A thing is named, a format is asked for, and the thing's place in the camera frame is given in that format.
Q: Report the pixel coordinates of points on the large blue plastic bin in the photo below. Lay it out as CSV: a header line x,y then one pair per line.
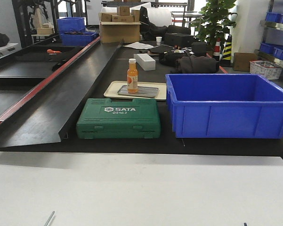
x,y
224,106

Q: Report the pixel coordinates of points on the red white traffic cone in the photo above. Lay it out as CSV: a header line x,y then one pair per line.
x,y
216,51

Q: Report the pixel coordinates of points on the orange tool on tray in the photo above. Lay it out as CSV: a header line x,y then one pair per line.
x,y
50,51

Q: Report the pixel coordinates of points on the large open cardboard box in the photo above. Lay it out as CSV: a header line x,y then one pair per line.
x,y
111,32

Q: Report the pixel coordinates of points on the green potted plant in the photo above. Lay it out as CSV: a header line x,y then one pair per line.
x,y
215,21

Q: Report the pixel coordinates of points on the blue bin with tools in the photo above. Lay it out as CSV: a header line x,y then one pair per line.
x,y
78,39

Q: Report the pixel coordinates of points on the white wire basket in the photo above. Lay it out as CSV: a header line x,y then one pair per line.
x,y
265,68

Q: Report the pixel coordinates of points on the black yellow traffic cone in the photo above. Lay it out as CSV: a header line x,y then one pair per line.
x,y
227,53

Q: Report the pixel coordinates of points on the small grey metal tray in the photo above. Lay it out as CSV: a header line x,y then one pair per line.
x,y
142,92

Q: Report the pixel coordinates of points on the dark cloth bag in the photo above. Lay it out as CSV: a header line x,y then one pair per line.
x,y
194,64

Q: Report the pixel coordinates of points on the black case on table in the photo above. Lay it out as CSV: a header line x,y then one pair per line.
x,y
179,39

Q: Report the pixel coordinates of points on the beige plastic tray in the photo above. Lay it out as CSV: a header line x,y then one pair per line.
x,y
113,88

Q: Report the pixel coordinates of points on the screwdriver with metal shaft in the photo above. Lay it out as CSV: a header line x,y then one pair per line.
x,y
49,218

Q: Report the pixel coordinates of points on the white paper cup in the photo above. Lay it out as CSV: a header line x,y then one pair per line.
x,y
158,40

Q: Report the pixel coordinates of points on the blue bin stacked upper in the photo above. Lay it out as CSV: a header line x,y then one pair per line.
x,y
71,24

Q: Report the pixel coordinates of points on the orange juice bottle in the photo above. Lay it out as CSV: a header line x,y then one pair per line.
x,y
132,76

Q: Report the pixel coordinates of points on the white rectangular box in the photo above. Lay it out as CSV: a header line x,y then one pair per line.
x,y
146,62

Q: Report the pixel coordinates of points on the brown cardboard box on floor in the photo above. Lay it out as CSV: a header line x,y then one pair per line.
x,y
242,61

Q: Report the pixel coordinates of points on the green SATA tool case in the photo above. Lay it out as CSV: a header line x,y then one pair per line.
x,y
104,118

